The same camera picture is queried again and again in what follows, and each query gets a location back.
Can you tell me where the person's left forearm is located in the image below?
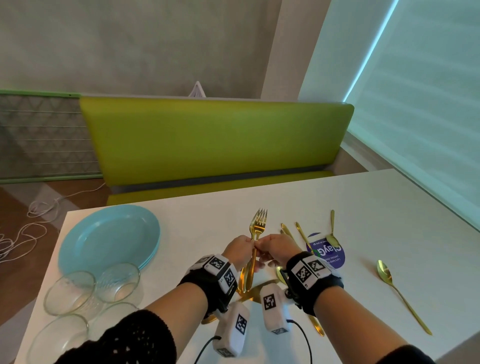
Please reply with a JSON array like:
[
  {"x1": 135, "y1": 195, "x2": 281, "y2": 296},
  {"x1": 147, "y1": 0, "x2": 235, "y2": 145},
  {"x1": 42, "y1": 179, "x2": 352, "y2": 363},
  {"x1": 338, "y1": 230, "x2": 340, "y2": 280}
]
[{"x1": 142, "y1": 280, "x2": 209, "y2": 340}]

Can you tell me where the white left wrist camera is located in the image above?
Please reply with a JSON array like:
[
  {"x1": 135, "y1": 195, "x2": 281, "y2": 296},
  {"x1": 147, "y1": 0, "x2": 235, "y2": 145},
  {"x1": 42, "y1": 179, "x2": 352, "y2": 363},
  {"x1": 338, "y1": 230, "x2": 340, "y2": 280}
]
[{"x1": 214, "y1": 301, "x2": 251, "y2": 357}]

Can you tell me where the white cable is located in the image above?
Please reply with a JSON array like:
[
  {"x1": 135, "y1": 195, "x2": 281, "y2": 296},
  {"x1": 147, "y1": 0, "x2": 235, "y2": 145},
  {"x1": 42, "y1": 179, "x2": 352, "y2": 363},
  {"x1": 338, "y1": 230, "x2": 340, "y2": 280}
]
[{"x1": 0, "y1": 181, "x2": 108, "y2": 264}]

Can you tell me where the person's left hand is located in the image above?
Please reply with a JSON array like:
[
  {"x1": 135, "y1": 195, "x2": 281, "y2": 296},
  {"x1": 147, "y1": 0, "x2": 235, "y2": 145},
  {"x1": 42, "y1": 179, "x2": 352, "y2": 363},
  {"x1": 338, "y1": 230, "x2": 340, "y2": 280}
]
[{"x1": 223, "y1": 235, "x2": 260, "y2": 272}]

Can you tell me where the teal plate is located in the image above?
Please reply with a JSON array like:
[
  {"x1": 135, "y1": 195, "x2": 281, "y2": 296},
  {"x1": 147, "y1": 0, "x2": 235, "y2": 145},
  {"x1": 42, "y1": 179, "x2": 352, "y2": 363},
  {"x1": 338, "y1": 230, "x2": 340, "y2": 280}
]
[
  {"x1": 58, "y1": 204, "x2": 161, "y2": 277},
  {"x1": 137, "y1": 225, "x2": 162, "y2": 271}
]

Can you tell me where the black wrist band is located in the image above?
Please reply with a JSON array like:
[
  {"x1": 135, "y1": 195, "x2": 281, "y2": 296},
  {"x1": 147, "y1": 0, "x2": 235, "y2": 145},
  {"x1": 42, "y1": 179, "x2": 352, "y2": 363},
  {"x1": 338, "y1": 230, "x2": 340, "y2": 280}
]
[
  {"x1": 177, "y1": 254, "x2": 239, "y2": 315},
  {"x1": 280, "y1": 251, "x2": 344, "y2": 316}
]

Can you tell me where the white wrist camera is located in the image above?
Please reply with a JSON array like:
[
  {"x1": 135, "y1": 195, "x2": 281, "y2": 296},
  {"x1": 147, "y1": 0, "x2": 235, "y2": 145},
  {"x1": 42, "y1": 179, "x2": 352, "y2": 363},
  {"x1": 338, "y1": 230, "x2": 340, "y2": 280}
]
[
  {"x1": 259, "y1": 283, "x2": 292, "y2": 335},
  {"x1": 214, "y1": 301, "x2": 251, "y2": 357}
]

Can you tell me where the clear glass bowl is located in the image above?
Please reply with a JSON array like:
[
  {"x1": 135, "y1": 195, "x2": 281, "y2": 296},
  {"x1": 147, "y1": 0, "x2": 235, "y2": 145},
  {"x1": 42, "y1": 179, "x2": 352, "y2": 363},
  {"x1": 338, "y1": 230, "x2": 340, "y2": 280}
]
[
  {"x1": 26, "y1": 314, "x2": 90, "y2": 364},
  {"x1": 94, "y1": 262, "x2": 142, "y2": 304},
  {"x1": 44, "y1": 270, "x2": 99, "y2": 316}
]

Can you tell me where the black knitted sleeve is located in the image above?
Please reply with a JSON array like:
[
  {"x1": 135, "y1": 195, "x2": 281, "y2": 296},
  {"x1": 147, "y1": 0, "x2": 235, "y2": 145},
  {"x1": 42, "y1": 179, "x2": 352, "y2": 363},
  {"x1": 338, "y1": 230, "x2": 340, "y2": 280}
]
[
  {"x1": 55, "y1": 309, "x2": 177, "y2": 364},
  {"x1": 375, "y1": 344, "x2": 436, "y2": 364}
]

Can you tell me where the green bench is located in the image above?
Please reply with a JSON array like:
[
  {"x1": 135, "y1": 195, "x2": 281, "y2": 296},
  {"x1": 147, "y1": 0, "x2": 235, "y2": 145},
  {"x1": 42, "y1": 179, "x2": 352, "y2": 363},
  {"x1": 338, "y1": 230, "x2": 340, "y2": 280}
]
[{"x1": 79, "y1": 96, "x2": 355, "y2": 207}]

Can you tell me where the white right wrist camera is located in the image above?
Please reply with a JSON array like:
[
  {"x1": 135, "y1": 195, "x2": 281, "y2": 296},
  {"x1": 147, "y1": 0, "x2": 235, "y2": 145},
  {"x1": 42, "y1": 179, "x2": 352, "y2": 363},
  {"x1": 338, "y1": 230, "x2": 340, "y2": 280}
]
[{"x1": 259, "y1": 283, "x2": 292, "y2": 335}]

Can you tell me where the black knitted right sleeve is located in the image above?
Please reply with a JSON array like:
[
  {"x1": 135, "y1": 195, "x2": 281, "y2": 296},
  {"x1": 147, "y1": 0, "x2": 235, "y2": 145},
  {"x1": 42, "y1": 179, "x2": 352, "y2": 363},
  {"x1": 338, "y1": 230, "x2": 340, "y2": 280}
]
[{"x1": 375, "y1": 344, "x2": 436, "y2": 364}]

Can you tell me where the black left wrist band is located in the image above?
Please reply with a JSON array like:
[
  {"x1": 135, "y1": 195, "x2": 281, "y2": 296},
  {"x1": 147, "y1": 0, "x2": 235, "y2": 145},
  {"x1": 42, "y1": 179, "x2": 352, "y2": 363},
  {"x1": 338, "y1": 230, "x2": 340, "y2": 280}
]
[{"x1": 177, "y1": 254, "x2": 239, "y2": 315}]

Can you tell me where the white window blind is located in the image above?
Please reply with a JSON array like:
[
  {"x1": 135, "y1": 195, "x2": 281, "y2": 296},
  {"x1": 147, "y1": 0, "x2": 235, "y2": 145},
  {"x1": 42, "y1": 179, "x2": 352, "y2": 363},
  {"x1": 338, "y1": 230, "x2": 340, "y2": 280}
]
[{"x1": 298, "y1": 0, "x2": 480, "y2": 223}]

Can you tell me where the gold fork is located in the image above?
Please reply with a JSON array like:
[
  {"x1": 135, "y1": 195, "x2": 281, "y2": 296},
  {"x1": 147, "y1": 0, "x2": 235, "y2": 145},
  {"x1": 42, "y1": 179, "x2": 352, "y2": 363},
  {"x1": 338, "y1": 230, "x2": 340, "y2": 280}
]
[
  {"x1": 244, "y1": 209, "x2": 269, "y2": 294},
  {"x1": 238, "y1": 209, "x2": 264, "y2": 294}
]

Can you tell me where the black camera cable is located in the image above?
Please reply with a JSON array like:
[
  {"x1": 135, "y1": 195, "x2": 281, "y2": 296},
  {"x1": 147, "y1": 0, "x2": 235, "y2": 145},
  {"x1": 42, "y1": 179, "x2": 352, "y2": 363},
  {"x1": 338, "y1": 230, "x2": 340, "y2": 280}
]
[
  {"x1": 286, "y1": 319, "x2": 313, "y2": 364},
  {"x1": 193, "y1": 335, "x2": 223, "y2": 364}
]

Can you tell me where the person's right forearm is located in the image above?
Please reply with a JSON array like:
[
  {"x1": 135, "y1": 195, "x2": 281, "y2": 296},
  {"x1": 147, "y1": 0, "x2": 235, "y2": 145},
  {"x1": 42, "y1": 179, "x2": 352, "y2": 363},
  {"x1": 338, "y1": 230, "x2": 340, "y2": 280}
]
[{"x1": 312, "y1": 287, "x2": 410, "y2": 357}]

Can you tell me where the round purple sticker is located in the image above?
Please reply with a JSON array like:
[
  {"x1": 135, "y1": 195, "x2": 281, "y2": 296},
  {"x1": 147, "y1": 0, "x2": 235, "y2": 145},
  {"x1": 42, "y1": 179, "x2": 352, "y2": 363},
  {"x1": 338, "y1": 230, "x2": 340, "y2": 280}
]
[{"x1": 305, "y1": 232, "x2": 348, "y2": 270}]

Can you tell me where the black right wrist band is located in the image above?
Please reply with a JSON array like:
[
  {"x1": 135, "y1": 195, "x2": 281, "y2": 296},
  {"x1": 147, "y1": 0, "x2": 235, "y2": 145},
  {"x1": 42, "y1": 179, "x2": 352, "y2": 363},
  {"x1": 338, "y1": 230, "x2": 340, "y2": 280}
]
[{"x1": 280, "y1": 251, "x2": 344, "y2": 316}]

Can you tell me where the patterned panel with green frame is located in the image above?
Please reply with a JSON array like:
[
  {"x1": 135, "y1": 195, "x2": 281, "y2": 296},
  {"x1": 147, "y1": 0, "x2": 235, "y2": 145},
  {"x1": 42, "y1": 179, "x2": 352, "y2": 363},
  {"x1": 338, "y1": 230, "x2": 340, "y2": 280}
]
[{"x1": 0, "y1": 89, "x2": 104, "y2": 185}]

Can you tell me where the black knitted left sleeve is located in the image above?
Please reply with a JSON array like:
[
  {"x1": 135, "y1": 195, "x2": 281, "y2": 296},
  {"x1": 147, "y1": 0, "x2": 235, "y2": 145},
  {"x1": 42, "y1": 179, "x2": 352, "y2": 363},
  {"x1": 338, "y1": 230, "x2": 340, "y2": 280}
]
[{"x1": 55, "y1": 309, "x2": 177, "y2": 364}]

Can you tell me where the person's right hand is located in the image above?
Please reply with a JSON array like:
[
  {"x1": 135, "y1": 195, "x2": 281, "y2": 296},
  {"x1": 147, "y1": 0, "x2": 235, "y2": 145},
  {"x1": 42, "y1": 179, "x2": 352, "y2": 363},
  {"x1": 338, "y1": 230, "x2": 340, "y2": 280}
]
[{"x1": 256, "y1": 233, "x2": 303, "y2": 269}]

